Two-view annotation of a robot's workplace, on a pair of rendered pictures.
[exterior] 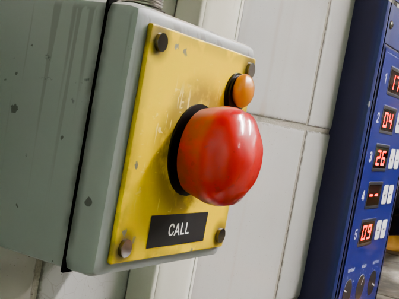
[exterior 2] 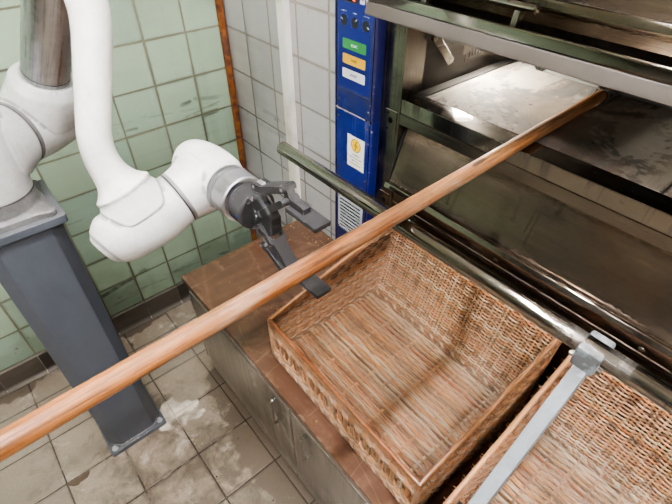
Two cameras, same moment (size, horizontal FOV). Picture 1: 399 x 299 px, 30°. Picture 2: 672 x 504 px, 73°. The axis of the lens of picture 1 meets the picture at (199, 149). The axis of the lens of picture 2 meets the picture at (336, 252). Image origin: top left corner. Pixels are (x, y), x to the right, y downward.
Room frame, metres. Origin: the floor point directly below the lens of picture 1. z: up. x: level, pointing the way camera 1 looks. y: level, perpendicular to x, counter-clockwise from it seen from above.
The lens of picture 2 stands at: (1.12, -1.35, 1.66)
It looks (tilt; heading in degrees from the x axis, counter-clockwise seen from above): 41 degrees down; 111
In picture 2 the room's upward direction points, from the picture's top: straight up
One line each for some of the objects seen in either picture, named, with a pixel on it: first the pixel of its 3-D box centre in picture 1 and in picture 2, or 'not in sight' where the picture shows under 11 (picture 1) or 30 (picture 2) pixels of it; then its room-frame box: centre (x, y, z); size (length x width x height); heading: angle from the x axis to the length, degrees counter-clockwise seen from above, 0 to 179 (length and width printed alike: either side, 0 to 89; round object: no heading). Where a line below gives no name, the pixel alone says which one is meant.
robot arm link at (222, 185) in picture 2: not in sight; (237, 194); (0.70, -0.76, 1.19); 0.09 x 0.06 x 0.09; 62
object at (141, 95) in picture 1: (122, 134); not in sight; (0.32, 0.03, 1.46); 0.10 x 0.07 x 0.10; 151
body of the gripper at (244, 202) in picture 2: not in sight; (260, 212); (0.77, -0.80, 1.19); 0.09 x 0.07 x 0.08; 152
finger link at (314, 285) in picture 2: not in sight; (310, 282); (0.88, -0.86, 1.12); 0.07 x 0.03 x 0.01; 152
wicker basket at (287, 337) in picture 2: not in sight; (403, 341); (1.02, -0.61, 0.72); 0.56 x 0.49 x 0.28; 150
